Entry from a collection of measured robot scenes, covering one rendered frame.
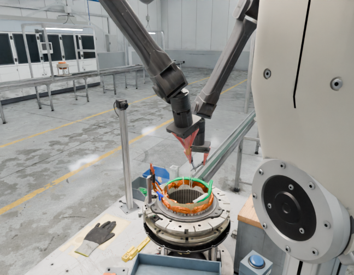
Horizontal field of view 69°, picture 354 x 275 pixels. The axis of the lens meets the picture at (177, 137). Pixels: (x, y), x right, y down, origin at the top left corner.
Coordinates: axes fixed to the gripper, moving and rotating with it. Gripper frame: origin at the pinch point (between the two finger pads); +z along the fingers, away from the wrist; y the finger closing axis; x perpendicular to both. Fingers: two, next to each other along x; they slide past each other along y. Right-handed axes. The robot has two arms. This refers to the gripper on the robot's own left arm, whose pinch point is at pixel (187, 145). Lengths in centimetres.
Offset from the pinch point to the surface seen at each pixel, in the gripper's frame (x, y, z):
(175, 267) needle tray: 13.6, 26.1, 22.7
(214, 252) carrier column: 15.2, 9.9, 36.8
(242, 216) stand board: 18.3, -4.0, 28.3
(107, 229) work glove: -38, 26, 52
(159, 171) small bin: -59, -26, 68
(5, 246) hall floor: -163, 79, 130
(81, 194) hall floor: -190, -1, 158
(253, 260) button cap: 30.0, 9.3, 25.0
